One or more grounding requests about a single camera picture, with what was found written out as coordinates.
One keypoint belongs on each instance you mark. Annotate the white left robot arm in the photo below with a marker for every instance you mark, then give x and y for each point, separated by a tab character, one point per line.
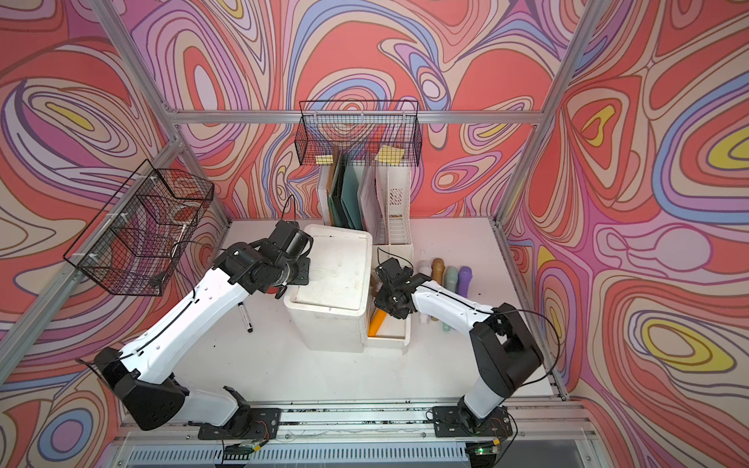
141	374

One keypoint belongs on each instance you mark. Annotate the yellow sticky note pad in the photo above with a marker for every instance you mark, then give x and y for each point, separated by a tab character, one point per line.
390	155

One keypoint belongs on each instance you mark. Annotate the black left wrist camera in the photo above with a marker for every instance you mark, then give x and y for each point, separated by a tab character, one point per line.
289	241

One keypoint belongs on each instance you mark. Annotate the green folders in organizer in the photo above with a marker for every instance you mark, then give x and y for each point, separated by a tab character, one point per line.
343	200

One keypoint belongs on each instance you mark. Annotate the small yellow sticky notes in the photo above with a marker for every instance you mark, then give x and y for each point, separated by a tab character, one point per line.
324	159

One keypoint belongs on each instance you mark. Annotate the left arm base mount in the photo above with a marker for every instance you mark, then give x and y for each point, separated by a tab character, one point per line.
247	423

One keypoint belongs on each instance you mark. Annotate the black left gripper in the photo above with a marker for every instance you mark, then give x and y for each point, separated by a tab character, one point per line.
304	276

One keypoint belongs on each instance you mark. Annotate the purple microphone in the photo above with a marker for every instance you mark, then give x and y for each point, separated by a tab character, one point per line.
465	276

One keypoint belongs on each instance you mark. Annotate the mint green microphone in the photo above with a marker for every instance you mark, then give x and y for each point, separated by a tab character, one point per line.
450	279

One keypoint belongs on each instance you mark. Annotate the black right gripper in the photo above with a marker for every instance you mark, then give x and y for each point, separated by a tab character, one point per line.
380	302

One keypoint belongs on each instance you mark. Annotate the white pull-out drawer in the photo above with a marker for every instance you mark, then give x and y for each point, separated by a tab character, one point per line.
395	334

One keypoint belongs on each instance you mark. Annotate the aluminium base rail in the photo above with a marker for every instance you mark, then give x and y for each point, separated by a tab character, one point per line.
529	433

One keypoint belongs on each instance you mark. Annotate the black wire basket at back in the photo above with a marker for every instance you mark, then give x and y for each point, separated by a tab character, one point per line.
357	128

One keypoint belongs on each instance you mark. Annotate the white drawer cabinet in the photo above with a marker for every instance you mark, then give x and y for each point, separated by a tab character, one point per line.
330	312

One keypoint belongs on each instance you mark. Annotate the black wire basket on left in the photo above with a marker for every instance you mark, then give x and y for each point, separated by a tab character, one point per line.
133	245

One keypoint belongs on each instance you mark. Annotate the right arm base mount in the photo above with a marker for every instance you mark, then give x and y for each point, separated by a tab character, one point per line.
458	422

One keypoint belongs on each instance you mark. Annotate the gold microphone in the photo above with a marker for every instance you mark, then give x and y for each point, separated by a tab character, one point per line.
438	270

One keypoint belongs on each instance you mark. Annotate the black wire basket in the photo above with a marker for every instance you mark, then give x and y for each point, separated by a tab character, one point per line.
357	128
133	245

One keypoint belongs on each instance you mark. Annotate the white plastic file organizer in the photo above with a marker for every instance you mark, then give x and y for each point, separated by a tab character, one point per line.
385	202

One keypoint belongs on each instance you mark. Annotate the white microphone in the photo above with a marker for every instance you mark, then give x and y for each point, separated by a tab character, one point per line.
424	267

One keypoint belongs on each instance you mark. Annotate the orange microphone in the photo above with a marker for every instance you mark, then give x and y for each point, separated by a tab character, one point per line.
377	320

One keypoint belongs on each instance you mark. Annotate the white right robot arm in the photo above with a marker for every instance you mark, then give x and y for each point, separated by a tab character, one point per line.
505	351

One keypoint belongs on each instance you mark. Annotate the black white marker pen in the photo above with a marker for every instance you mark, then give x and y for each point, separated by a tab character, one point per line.
245	317

